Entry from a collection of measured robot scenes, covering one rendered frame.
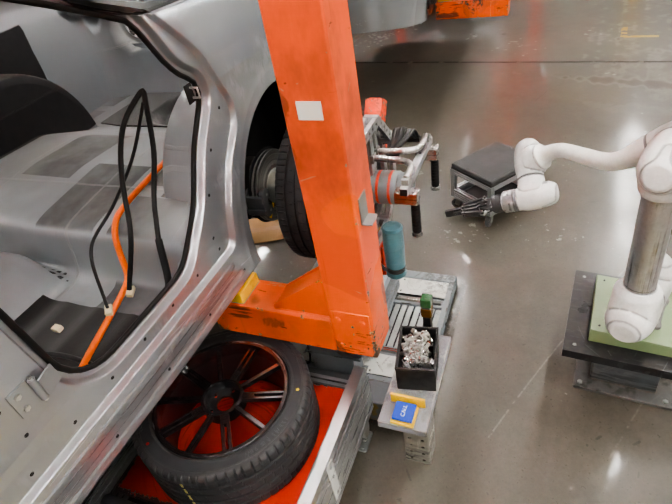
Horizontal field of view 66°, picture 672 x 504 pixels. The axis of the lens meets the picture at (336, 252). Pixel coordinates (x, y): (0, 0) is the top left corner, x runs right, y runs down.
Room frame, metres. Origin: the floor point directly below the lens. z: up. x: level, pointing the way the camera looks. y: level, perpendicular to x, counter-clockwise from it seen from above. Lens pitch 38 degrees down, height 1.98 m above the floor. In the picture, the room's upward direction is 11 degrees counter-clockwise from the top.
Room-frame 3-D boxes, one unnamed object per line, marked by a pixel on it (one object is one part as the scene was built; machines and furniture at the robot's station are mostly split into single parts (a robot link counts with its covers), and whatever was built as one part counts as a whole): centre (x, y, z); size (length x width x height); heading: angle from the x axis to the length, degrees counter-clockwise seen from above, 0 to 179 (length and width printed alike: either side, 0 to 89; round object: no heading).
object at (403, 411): (1.02, -0.12, 0.47); 0.07 x 0.07 x 0.02; 63
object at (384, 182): (1.84, -0.26, 0.85); 0.21 x 0.14 x 0.14; 63
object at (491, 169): (2.74, -1.06, 0.17); 0.43 x 0.36 x 0.34; 115
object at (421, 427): (1.17, -0.20, 0.44); 0.43 x 0.17 x 0.03; 153
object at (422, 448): (1.15, -0.19, 0.21); 0.10 x 0.10 x 0.42; 63
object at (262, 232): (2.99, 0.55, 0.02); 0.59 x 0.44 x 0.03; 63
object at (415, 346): (1.21, -0.22, 0.51); 0.20 x 0.14 x 0.13; 162
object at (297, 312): (1.49, 0.26, 0.69); 0.52 x 0.17 x 0.35; 63
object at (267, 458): (1.23, 0.51, 0.39); 0.66 x 0.66 x 0.24
